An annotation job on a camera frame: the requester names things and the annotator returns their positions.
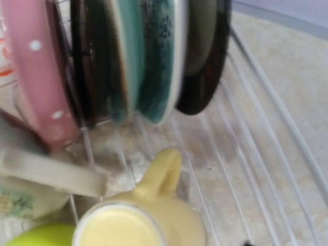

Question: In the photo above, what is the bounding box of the black striped rim plate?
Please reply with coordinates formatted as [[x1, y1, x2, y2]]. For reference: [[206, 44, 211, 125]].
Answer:
[[176, 0, 232, 115]]

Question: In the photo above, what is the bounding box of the white floral mug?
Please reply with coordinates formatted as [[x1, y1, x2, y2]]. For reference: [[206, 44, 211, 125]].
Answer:
[[1, 148, 108, 220]]

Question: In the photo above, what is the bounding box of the yellow mug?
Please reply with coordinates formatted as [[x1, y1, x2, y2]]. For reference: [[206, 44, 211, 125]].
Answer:
[[72, 148, 207, 245]]

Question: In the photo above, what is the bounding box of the dark brown plate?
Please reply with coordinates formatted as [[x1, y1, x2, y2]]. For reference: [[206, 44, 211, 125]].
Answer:
[[70, 1, 111, 127]]

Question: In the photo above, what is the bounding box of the teal green plate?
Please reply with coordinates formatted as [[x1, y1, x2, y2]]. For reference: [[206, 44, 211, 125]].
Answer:
[[106, 1, 146, 123]]

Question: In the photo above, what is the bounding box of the pink polka dot plate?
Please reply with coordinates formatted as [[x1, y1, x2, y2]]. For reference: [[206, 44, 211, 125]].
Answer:
[[1, 1, 79, 152]]

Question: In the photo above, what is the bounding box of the lime green bowl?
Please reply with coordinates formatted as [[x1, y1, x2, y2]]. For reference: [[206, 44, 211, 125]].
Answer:
[[5, 223, 75, 246]]

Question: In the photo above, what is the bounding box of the white bowl red pattern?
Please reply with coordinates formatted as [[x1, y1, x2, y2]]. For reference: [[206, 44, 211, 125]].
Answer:
[[1, 17, 16, 88]]

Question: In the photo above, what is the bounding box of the white wire dish rack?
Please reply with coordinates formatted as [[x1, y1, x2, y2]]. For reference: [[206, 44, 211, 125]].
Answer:
[[60, 12, 327, 245]]

